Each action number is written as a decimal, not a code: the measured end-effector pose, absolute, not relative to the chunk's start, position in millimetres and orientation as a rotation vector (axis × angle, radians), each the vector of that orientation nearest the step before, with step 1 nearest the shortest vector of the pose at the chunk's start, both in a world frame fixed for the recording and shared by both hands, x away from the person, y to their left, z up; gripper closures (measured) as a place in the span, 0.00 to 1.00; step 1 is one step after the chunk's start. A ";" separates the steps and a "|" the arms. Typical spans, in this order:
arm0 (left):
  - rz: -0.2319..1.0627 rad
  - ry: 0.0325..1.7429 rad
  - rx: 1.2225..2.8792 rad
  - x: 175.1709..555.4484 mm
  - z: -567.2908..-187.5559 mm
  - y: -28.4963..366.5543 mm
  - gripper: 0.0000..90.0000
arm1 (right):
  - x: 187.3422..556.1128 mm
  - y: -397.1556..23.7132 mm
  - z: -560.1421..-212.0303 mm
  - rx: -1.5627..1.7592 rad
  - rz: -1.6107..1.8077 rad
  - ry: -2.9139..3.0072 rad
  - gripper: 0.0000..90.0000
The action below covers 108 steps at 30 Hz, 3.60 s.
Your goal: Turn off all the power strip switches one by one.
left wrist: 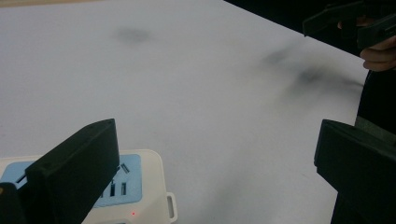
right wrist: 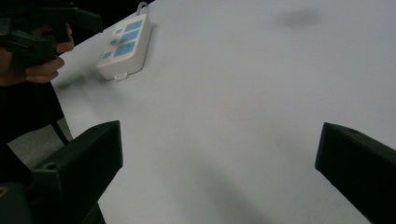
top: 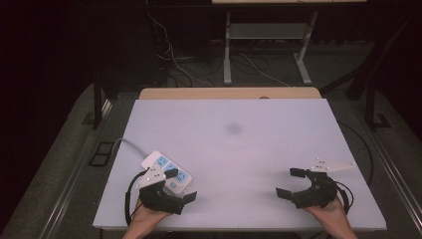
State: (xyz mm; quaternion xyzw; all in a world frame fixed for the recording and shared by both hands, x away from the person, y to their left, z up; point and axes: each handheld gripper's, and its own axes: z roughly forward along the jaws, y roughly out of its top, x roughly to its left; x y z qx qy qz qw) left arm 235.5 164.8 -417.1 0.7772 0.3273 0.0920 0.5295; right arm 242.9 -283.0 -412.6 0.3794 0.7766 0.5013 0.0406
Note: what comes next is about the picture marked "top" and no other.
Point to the metal floor rail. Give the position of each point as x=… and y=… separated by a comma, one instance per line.
x=76, y=172
x=391, y=166

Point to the white power strip blue sockets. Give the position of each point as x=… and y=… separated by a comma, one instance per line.
x=177, y=181

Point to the person's right hand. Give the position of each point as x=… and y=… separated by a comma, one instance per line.
x=330, y=214

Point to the person's left hand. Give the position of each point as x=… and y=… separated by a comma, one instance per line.
x=146, y=219

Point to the white board table cover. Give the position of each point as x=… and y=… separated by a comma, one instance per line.
x=239, y=159

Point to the wooden table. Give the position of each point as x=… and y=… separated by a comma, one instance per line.
x=229, y=93

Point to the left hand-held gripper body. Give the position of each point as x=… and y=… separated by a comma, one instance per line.
x=159, y=199

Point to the white metal stand frame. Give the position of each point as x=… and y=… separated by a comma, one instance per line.
x=227, y=66

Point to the black upright stand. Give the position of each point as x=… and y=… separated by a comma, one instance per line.
x=370, y=106
x=97, y=103

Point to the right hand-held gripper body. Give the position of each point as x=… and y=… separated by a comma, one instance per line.
x=318, y=194

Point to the black floor frame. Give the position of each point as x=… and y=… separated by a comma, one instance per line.
x=101, y=154

